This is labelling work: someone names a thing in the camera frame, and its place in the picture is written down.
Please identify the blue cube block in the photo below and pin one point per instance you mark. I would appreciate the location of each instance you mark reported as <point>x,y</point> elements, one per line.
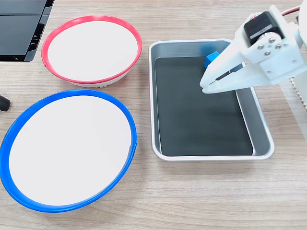
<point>209,60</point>

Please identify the silver metal tray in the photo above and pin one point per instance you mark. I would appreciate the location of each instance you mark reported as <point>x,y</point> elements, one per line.
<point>262,124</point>

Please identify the black tray liner mat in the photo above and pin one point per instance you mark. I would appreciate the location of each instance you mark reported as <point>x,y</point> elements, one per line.
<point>196,124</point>

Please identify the red-rimmed white dish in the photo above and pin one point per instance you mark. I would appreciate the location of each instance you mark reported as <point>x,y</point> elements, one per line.
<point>93,50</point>

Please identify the blue-rimmed white dish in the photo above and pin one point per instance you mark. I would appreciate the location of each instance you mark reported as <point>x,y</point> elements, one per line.
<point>72,148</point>

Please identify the black flat device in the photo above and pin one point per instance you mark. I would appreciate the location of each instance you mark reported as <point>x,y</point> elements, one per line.
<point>16,31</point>

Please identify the black rounded object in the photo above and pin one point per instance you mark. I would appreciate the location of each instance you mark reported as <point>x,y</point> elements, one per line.
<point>4,103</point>

